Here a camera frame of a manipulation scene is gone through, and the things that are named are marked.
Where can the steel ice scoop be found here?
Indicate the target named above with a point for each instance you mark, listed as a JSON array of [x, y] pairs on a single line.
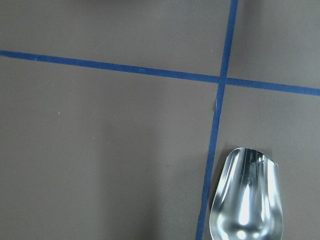
[[247, 204]]

